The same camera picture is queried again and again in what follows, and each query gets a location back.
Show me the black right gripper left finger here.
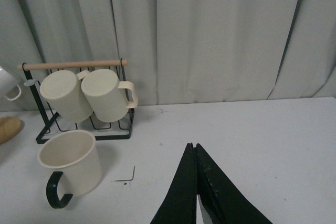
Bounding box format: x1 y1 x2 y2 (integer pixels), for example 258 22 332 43
151 143 197 223

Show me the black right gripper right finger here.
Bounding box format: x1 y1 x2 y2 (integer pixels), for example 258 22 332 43
195 144 271 223

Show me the cream mug with black handle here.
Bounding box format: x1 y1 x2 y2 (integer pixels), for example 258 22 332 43
38 130 102 209

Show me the cream ribbed mug right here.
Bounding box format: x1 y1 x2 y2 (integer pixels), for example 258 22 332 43
81 69 138 123

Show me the cream ribbed mug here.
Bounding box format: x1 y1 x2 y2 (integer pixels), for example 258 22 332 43
81 69 138 123
40 70 93 123

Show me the cream ribbed mug left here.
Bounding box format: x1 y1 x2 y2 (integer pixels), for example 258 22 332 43
40 70 93 123

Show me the grey curtain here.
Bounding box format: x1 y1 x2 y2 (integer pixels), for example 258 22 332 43
1 0 335 105

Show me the wooden mug tree stand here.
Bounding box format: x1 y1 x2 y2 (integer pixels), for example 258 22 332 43
0 116 23 144

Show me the white hanging mug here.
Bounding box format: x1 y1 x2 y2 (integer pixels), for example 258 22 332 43
1 67 22 101

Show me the black wire mug rack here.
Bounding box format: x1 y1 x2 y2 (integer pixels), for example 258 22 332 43
17 59 138 144

